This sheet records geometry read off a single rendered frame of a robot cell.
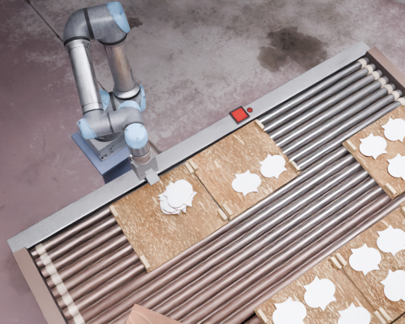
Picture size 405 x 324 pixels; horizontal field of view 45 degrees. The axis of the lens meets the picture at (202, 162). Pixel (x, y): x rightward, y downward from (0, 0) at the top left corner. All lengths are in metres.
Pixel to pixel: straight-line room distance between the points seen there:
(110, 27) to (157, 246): 0.91
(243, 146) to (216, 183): 0.23
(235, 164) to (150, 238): 0.52
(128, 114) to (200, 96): 1.90
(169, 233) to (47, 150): 1.56
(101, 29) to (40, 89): 1.93
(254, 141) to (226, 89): 1.35
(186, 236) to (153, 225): 0.15
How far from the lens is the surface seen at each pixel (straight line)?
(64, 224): 2.21
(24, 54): 3.97
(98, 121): 1.73
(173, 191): 2.10
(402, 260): 2.29
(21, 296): 3.14
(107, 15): 1.86
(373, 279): 2.21
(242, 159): 2.28
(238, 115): 2.40
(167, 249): 2.09
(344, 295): 2.16
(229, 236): 2.14
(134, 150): 1.69
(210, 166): 2.24
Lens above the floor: 2.94
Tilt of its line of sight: 63 degrees down
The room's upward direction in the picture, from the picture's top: 5 degrees clockwise
